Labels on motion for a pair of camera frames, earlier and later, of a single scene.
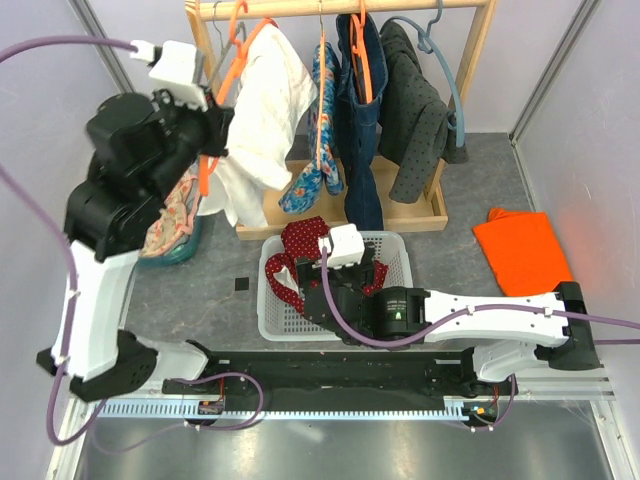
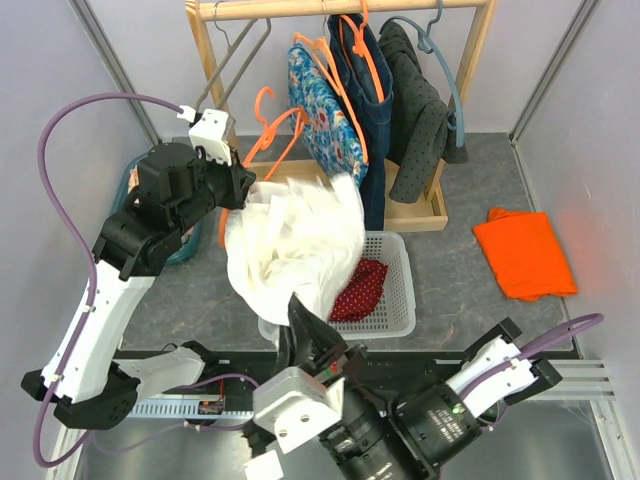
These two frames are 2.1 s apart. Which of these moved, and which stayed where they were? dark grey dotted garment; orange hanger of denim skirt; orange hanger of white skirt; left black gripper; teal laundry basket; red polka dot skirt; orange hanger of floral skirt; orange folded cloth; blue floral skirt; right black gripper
Moved: orange hanger of white skirt; left black gripper; orange hanger of denim skirt; right black gripper; red polka dot skirt; orange hanger of floral skirt; blue floral skirt
Stayed: teal laundry basket; dark grey dotted garment; orange folded cloth
